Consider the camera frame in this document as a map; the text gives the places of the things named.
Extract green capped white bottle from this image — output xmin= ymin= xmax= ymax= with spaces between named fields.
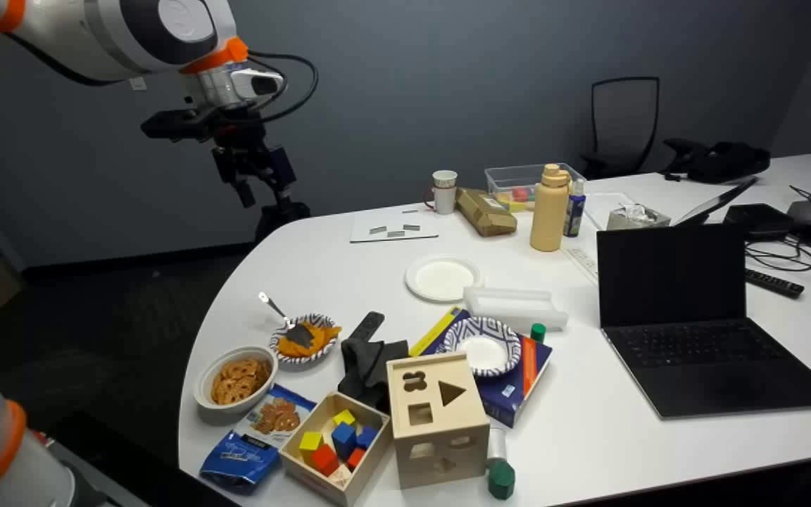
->
xmin=485 ymin=448 xmax=519 ymax=503

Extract clear plastic container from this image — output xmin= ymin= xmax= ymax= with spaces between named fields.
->
xmin=483 ymin=159 xmax=588 ymax=214

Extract white tissue pack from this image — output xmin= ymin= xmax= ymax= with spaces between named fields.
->
xmin=606 ymin=199 xmax=673 ymax=234

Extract white foam roll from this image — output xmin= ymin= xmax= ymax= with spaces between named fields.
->
xmin=461 ymin=285 xmax=573 ymax=334

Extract large blue block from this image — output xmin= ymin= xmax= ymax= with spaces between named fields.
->
xmin=330 ymin=423 xmax=361 ymax=462

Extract brown packet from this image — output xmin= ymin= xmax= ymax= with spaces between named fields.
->
xmin=453 ymin=185 xmax=521 ymax=238

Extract black corrugated cable conduit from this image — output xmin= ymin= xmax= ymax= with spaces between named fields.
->
xmin=0 ymin=9 xmax=133 ymax=90

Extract black bag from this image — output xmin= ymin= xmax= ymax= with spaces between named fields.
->
xmin=663 ymin=135 xmax=774 ymax=185

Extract white plate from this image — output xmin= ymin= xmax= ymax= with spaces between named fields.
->
xmin=402 ymin=254 xmax=483 ymax=307

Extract large red block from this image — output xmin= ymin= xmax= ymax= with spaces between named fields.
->
xmin=308 ymin=442 xmax=343 ymax=478

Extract grey cable on table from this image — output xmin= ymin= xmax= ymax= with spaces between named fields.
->
xmin=744 ymin=235 xmax=811 ymax=275

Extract metal spatula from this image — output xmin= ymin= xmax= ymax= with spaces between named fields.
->
xmin=257 ymin=289 xmax=319 ymax=348

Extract patterned bowl of orange chips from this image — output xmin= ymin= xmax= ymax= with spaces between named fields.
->
xmin=274 ymin=312 xmax=343 ymax=369

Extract black laptop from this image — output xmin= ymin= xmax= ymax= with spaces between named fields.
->
xmin=595 ymin=223 xmax=811 ymax=423

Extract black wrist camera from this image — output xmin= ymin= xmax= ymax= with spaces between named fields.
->
xmin=139 ymin=103 xmax=232 ymax=143

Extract white paper strips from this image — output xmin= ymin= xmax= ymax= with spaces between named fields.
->
xmin=347 ymin=219 xmax=442 ymax=247

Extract black office chair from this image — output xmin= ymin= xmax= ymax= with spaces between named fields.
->
xmin=577 ymin=73 xmax=666 ymax=182

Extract wooden tray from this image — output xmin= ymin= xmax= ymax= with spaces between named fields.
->
xmin=278 ymin=389 xmax=395 ymax=507

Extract white bowl of pretzels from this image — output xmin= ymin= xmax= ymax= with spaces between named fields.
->
xmin=192 ymin=344 xmax=281 ymax=413

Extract blue book box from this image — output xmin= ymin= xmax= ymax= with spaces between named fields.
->
xmin=419 ymin=307 xmax=554 ymax=430

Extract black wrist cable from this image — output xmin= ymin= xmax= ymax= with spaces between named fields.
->
xmin=245 ymin=51 xmax=321 ymax=127

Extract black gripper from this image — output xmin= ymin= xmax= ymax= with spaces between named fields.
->
xmin=208 ymin=114 xmax=301 ymax=212

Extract white cup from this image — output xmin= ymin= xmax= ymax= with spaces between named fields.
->
xmin=428 ymin=166 xmax=461 ymax=217

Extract black remote control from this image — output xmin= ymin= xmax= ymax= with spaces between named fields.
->
xmin=744 ymin=268 xmax=809 ymax=300

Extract yellow squeeze bottle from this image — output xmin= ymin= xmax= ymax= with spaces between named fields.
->
xmin=526 ymin=159 xmax=575 ymax=257

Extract large yellow block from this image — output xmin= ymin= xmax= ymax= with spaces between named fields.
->
xmin=297 ymin=428 xmax=328 ymax=459

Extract wooden shape sorter box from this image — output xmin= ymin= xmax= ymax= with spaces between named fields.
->
xmin=383 ymin=351 xmax=494 ymax=489

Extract snack bag with cracker picture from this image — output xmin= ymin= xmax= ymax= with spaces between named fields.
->
xmin=245 ymin=381 xmax=319 ymax=448

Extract blue patterned paper bowl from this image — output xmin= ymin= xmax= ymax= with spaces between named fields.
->
xmin=457 ymin=314 xmax=526 ymax=381

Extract black flat device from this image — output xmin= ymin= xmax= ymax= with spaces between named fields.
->
xmin=720 ymin=199 xmax=811 ymax=250

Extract blue snack bag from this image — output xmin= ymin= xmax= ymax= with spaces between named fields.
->
xmin=197 ymin=428 xmax=285 ymax=495

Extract small dark bottle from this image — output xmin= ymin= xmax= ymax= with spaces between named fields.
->
xmin=564 ymin=178 xmax=588 ymax=238

